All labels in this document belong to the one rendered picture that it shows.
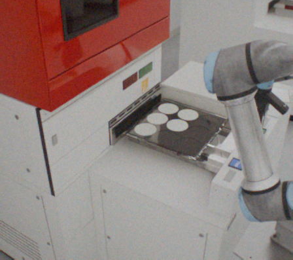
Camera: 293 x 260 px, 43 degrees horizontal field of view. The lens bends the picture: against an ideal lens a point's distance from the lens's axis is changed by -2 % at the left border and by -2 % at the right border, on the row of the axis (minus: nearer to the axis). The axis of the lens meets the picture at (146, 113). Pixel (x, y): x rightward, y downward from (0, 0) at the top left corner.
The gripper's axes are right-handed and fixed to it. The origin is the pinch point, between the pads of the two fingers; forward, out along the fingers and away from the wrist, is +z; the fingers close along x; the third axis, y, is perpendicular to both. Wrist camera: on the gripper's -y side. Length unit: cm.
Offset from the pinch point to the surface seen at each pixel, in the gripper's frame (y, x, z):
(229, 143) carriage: 11.9, 3.8, 9.7
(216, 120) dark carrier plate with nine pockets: 23.4, -7.6, 7.8
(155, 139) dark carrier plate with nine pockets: 39.8, 20.7, 7.8
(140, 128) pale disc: 50, 17, 8
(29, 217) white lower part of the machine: 80, 66, 40
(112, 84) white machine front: 59, 25, -16
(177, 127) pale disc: 36.1, 7.6, 7.7
